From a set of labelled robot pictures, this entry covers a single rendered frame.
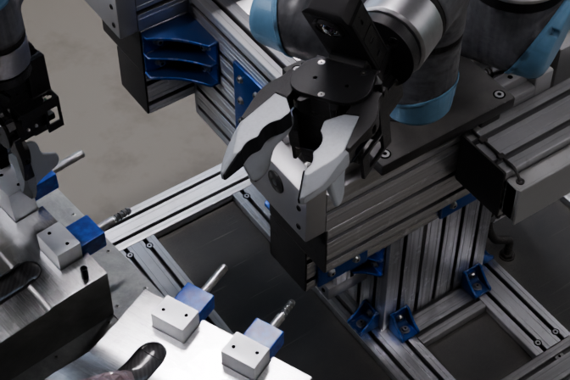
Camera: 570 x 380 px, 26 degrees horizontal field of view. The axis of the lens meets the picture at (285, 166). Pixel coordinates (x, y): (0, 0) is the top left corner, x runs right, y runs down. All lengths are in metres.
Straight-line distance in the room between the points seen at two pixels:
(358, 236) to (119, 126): 1.46
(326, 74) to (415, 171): 0.67
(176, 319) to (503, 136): 0.51
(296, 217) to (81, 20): 1.87
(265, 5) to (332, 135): 0.31
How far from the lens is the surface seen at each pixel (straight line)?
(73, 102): 3.17
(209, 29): 1.93
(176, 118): 3.09
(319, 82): 1.02
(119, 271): 1.75
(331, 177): 0.95
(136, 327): 1.62
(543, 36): 1.45
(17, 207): 1.70
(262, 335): 1.58
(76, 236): 1.66
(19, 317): 1.62
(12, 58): 1.52
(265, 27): 1.26
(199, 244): 2.54
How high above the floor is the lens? 2.16
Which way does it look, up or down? 47 degrees down
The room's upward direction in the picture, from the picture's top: straight up
